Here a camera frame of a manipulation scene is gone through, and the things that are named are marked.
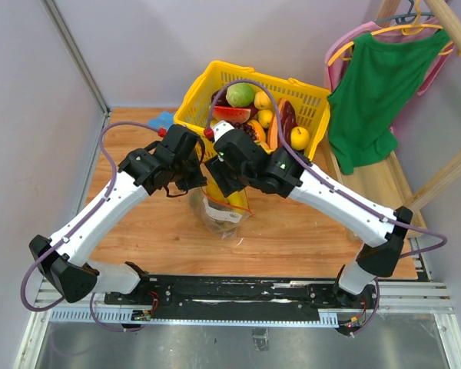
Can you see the yellow clothes hanger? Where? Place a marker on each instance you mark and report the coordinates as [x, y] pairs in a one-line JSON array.
[[405, 29]]

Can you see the raw meat slab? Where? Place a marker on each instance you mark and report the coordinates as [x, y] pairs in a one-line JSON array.
[[287, 122]]

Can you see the pink shirt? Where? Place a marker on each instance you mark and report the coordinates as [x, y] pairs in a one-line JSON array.
[[334, 73]]

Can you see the yellow plastic basket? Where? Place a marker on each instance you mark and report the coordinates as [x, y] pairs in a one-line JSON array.
[[309, 102]]

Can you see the purple grape bunch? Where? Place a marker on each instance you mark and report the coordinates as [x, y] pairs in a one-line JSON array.
[[248, 130]]

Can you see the aluminium frame post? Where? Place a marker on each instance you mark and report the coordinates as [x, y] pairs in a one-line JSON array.
[[74, 51]]

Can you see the clear zip top bag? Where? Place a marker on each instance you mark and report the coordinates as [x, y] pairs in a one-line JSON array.
[[219, 219]]

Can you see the blue cloth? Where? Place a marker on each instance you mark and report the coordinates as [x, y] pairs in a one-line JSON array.
[[164, 120]]

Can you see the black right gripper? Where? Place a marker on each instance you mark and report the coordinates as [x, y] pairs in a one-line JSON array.
[[217, 168]]

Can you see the yellow lemon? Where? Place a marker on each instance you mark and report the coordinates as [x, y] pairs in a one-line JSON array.
[[262, 101]]

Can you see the green tank top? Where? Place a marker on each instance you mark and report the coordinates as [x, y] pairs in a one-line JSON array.
[[379, 80]]

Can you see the yellow banana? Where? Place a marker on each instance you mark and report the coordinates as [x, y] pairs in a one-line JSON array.
[[236, 201]]

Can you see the wooden clothes rack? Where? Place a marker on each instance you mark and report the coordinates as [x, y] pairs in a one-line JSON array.
[[386, 182]]

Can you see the papaya half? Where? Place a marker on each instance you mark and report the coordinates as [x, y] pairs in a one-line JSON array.
[[259, 133]]

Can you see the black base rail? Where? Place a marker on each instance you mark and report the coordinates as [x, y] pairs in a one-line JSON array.
[[239, 299]]

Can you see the watermelon slice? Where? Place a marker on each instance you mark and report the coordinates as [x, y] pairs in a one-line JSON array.
[[232, 115]]

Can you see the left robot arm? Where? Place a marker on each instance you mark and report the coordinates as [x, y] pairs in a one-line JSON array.
[[64, 257]]

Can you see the grey clothes hanger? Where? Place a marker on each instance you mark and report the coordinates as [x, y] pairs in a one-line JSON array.
[[401, 12]]

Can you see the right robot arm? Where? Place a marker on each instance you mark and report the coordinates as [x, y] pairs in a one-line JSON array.
[[381, 229]]

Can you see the green cabbage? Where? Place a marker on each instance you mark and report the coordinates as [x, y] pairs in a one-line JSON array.
[[240, 95]]

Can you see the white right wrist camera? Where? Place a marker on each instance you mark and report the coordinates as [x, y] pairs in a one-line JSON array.
[[219, 129]]

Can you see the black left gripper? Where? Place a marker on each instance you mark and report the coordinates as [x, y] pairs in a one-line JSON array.
[[197, 179]]

